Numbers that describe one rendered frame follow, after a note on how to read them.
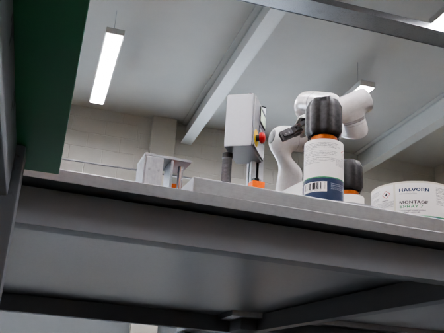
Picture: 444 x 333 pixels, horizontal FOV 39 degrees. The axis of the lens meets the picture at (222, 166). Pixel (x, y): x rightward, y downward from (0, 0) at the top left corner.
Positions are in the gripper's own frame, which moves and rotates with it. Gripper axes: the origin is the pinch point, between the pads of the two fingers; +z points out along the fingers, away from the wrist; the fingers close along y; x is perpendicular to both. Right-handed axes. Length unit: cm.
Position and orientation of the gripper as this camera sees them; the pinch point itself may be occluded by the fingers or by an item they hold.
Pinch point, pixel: (285, 135)
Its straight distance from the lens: 208.8
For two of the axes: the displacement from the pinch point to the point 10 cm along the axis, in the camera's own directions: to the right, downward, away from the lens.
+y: 0.8, -3.3, -9.4
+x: 4.4, 8.6, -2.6
